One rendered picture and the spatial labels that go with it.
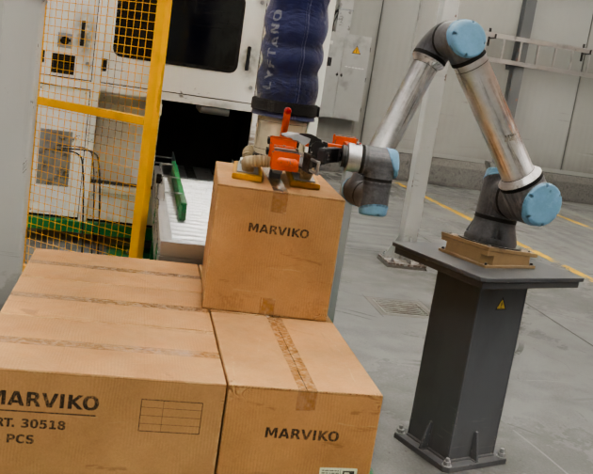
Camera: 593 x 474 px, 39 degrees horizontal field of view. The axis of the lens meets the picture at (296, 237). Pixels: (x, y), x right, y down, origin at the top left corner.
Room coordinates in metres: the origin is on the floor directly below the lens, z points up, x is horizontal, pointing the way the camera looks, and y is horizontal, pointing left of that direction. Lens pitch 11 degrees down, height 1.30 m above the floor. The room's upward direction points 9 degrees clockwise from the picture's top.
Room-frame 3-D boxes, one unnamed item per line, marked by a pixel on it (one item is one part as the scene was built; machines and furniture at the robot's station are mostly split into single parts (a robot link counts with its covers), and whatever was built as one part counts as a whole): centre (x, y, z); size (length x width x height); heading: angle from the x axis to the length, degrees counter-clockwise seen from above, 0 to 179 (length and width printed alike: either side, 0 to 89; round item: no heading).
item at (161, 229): (4.26, 0.73, 0.50); 2.31 x 0.05 x 0.19; 12
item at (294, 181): (2.86, 0.01, 0.97); 0.34 x 0.10 x 0.05; 5
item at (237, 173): (2.84, 0.20, 0.97); 0.34 x 0.10 x 0.05; 5
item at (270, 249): (2.84, 0.10, 0.74); 0.60 x 0.40 x 0.40; 8
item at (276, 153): (2.25, 0.06, 1.07); 0.08 x 0.07 x 0.05; 5
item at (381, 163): (2.62, -0.22, 1.07); 0.12 x 0.09 x 0.10; 95
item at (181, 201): (4.62, 0.74, 0.60); 1.60 x 0.10 x 0.09; 12
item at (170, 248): (3.18, 0.17, 0.58); 0.70 x 0.03 x 0.06; 102
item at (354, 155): (2.62, -0.14, 1.08); 0.09 x 0.05 x 0.10; 5
